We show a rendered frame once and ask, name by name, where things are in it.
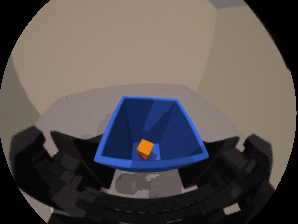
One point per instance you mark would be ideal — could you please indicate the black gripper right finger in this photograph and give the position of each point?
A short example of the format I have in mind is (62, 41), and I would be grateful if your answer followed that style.
(190, 174)

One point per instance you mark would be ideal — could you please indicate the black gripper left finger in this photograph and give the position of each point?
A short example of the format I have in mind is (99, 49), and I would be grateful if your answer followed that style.
(85, 150)

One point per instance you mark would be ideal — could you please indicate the small orange block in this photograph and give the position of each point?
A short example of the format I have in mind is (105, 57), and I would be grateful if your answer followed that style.
(145, 148)

